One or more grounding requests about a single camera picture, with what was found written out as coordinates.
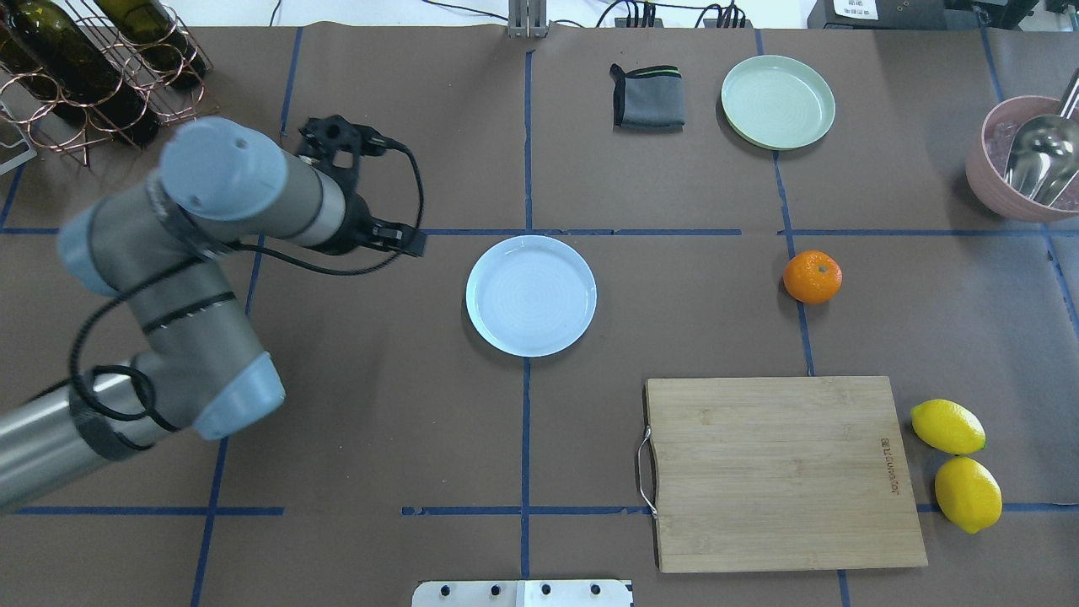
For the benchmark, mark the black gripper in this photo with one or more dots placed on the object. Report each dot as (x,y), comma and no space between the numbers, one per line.
(355,228)

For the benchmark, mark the light blue plate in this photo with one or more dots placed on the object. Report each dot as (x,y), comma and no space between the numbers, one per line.
(531,296)

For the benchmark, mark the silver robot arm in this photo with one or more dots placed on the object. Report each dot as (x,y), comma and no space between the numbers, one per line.
(172,347)

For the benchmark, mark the light green plate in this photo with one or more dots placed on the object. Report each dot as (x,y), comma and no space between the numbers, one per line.
(777,102)

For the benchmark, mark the folded grey cloth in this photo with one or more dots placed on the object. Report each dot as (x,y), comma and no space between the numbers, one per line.
(648,99)

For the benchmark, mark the dark wine bottle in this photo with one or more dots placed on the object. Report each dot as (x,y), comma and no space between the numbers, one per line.
(86,77)
(159,39)

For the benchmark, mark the orange mandarin fruit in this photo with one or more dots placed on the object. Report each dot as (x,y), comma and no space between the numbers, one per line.
(812,277)

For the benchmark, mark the wooden cutting board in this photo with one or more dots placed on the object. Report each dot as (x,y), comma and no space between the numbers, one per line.
(779,474)

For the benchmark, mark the black computer box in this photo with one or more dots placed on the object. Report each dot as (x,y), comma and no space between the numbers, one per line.
(889,15)

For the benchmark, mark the yellow lemon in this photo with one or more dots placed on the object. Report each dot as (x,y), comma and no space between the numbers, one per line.
(948,426)
(968,494)

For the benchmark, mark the metal scoop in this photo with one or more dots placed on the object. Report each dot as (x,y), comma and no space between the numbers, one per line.
(1042,160)

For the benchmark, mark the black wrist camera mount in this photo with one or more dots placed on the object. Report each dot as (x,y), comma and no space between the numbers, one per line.
(333,146)

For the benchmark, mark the aluminium frame post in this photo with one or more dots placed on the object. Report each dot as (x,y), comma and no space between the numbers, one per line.
(527,19)

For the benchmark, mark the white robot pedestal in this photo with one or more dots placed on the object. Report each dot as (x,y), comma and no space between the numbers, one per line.
(550,592)

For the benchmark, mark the copper wire bottle rack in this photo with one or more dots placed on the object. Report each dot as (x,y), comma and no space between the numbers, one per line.
(35,107)

